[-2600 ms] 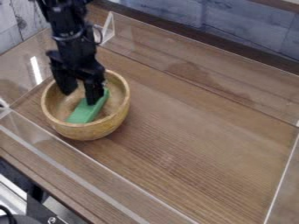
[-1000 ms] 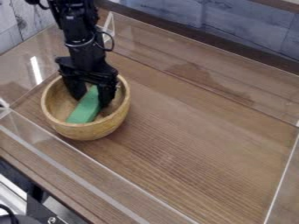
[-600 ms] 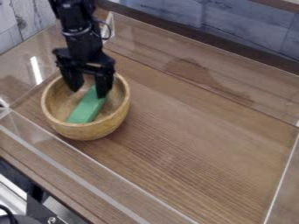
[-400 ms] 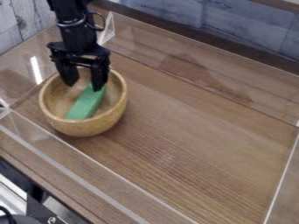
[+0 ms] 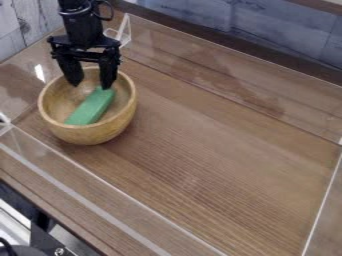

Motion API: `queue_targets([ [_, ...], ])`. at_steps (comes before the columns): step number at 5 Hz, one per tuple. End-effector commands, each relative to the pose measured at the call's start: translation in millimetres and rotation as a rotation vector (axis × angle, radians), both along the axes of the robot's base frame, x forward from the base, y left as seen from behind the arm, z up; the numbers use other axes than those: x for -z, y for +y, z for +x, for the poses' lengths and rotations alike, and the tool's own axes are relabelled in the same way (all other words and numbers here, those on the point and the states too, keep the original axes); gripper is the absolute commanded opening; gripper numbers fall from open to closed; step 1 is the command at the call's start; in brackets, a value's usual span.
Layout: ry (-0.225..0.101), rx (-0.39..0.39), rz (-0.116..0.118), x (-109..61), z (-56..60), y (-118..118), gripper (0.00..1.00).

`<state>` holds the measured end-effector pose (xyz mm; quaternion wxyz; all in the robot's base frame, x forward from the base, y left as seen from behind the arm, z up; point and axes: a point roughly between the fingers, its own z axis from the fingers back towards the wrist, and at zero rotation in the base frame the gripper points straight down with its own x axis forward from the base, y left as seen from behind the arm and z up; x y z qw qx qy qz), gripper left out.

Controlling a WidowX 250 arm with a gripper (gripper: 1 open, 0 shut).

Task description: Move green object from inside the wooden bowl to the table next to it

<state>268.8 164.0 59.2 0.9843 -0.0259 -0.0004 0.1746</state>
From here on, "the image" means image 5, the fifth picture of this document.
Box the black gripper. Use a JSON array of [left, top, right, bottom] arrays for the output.
[[47, 9, 120, 90]]

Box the green rectangular block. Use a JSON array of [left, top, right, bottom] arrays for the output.
[[64, 87, 116, 125]]

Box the clear acrylic corner bracket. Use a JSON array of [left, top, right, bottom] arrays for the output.
[[103, 14, 132, 47]]

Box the clear acrylic enclosure wall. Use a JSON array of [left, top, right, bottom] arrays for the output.
[[0, 18, 342, 256]]

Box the black metal table bracket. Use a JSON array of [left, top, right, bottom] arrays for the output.
[[29, 212, 76, 256]]

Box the black cable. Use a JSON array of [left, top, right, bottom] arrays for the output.
[[0, 236, 19, 256]]

